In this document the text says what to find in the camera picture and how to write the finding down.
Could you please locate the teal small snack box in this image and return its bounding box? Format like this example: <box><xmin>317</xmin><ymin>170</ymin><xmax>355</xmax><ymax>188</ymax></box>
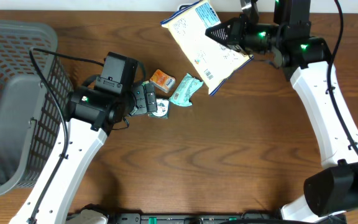
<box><xmin>142</xmin><ymin>81</ymin><xmax>170</xmax><ymax>119</ymax></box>

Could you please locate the orange small snack box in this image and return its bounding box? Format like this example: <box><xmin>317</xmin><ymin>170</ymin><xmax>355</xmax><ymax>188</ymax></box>
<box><xmin>149</xmin><ymin>69</ymin><xmax>176</xmax><ymax>93</ymax></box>

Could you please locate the yellow snack bag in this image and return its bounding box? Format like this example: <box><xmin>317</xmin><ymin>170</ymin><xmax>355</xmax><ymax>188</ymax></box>
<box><xmin>160</xmin><ymin>0</ymin><xmax>251</xmax><ymax>95</ymax></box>

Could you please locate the teal snack packet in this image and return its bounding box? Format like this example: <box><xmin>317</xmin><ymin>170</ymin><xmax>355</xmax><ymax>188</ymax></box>
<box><xmin>169</xmin><ymin>73</ymin><xmax>204</xmax><ymax>107</ymax></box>

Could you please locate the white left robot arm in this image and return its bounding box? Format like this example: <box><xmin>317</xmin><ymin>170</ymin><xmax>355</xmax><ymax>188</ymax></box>
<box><xmin>10</xmin><ymin>83</ymin><xmax>157</xmax><ymax>223</ymax></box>

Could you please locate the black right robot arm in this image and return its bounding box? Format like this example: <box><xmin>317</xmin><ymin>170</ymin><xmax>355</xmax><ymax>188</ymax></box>
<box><xmin>205</xmin><ymin>11</ymin><xmax>358</xmax><ymax>223</ymax></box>

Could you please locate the white barcode scanner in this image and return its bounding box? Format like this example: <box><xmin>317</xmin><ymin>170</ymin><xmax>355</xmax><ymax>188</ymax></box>
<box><xmin>178</xmin><ymin>4</ymin><xmax>191</xmax><ymax>10</ymax></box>

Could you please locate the grey plastic mesh basket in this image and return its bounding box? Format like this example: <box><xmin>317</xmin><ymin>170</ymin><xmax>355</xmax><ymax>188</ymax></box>
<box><xmin>0</xmin><ymin>20</ymin><xmax>73</xmax><ymax>196</ymax></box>

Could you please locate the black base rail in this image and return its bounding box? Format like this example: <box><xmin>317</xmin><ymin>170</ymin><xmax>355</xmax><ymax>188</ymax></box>
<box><xmin>67</xmin><ymin>212</ymin><xmax>347</xmax><ymax>224</ymax></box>

